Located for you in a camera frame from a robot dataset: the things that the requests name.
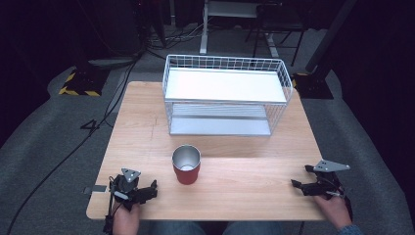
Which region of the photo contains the grey tape strip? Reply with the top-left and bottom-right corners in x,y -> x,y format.
83,184 -> 109,196

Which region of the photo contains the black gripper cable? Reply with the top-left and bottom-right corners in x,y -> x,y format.
103,175 -> 117,235

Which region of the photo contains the white wire shelf rack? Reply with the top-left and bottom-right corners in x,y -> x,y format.
161,54 -> 295,137

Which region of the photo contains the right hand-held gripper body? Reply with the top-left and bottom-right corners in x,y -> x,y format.
304,159 -> 351,201

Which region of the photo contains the black chair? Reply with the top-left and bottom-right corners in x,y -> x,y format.
245,2 -> 308,68

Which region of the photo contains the yellow-black striped stand base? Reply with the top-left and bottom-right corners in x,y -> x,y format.
291,71 -> 335,100
58,67 -> 111,98

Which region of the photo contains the bundle of floor cables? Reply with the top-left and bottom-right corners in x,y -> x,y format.
146,21 -> 210,52

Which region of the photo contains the person's blue jeans leg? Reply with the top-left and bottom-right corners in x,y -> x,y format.
149,220 -> 208,235
222,220 -> 286,235

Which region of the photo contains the black wrist strap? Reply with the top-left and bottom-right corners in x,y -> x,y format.
341,195 -> 354,223

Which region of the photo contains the person's left hand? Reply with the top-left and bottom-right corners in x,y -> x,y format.
112,201 -> 143,235

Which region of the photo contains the red steel-lined cup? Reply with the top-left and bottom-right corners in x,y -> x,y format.
171,144 -> 203,186

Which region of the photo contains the black slanted stand pole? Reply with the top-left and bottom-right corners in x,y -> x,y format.
304,0 -> 359,73

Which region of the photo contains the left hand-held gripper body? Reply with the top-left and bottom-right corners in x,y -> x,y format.
109,167 -> 149,212

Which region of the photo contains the long black floor cable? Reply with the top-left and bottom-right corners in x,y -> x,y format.
5,58 -> 140,235

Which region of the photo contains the person's right hand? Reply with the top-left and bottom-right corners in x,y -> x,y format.
312,194 -> 352,231

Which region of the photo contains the white desk frame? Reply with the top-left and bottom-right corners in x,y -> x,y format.
199,0 -> 280,59

